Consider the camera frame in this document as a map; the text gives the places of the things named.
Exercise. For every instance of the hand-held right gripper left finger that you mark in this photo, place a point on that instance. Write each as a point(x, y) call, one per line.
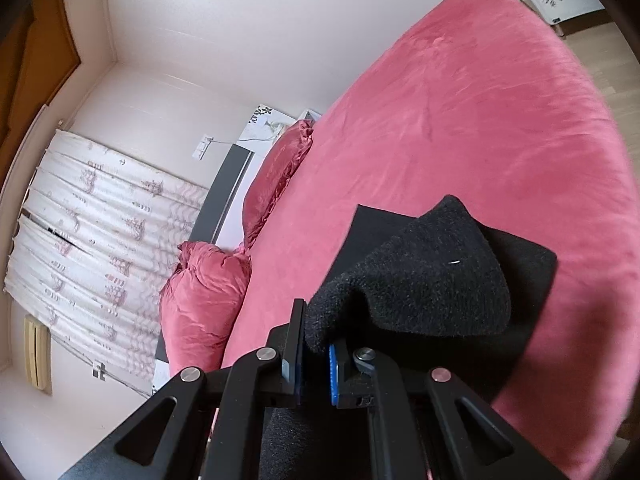
point(299, 372)

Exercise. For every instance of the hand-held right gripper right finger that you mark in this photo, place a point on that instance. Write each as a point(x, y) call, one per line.
point(332, 375)

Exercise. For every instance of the black knit garment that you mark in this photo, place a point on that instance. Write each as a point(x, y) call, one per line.
point(430, 280)

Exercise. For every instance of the red pillow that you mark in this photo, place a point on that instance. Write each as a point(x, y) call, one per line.
point(277, 175)
point(200, 300)

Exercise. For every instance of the grey headboard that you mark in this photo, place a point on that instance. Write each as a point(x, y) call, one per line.
point(225, 195)

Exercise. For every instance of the white printed curtain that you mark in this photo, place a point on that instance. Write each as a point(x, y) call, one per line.
point(100, 225)

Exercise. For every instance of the red bed blanket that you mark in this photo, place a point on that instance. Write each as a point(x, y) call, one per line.
point(475, 125)

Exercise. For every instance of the wooden door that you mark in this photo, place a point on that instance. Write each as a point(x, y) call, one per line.
point(40, 50)

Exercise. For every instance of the white wall socket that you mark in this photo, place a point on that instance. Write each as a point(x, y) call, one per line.
point(202, 146)

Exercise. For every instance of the cream wall radiator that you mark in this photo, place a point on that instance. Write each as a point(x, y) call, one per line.
point(37, 355)

